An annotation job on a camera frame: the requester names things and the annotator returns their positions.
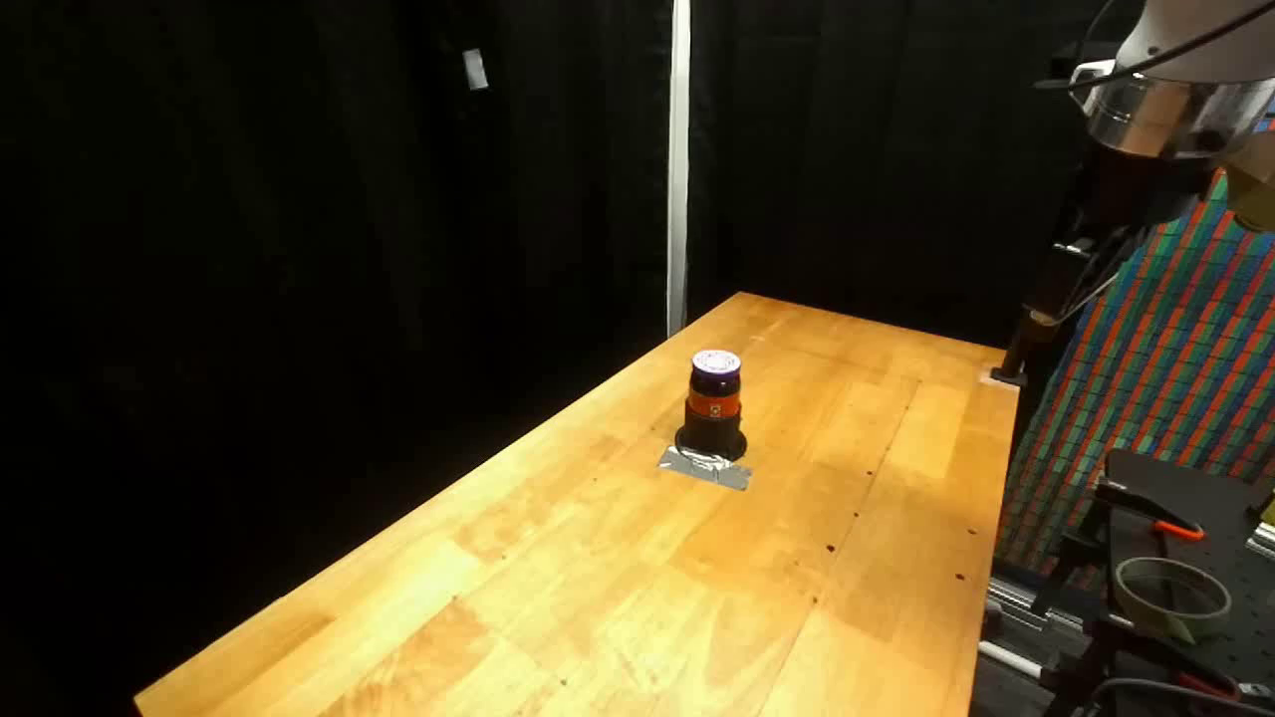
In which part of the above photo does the grey duct tape patch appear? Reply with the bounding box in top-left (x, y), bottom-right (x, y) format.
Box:
top-left (657, 440), bottom-right (758, 495)

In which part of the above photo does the aluminium frame rail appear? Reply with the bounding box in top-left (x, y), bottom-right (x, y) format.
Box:
top-left (975, 564), bottom-right (1107, 686)

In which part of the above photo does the small white tag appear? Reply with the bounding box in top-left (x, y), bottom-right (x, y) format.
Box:
top-left (458, 43), bottom-right (492, 96)

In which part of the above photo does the black curtain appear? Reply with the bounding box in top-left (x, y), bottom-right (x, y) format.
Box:
top-left (0, 0), bottom-right (1133, 717)

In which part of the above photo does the yellow-green round object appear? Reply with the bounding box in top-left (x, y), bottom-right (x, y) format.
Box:
top-left (1220, 127), bottom-right (1275, 240)

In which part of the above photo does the orange handled clamp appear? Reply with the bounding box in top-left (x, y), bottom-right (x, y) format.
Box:
top-left (1148, 512), bottom-right (1212, 544)

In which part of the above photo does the black perforated plate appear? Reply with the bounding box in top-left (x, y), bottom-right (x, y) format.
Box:
top-left (1061, 444), bottom-right (1275, 694)

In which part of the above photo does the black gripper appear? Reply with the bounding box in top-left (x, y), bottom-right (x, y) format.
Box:
top-left (990, 138), bottom-right (1163, 391)

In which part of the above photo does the grey tape roll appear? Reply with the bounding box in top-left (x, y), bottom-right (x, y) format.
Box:
top-left (1113, 554), bottom-right (1233, 645)

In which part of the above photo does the colourful striped cloth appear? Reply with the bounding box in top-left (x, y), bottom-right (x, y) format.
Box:
top-left (994, 171), bottom-right (1275, 577)

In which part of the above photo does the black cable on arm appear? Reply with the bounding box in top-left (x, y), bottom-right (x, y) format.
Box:
top-left (1033, 0), bottom-right (1275, 96)

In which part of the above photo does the white vertical pole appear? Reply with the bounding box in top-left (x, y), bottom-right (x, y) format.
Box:
top-left (661, 0), bottom-right (697, 337)

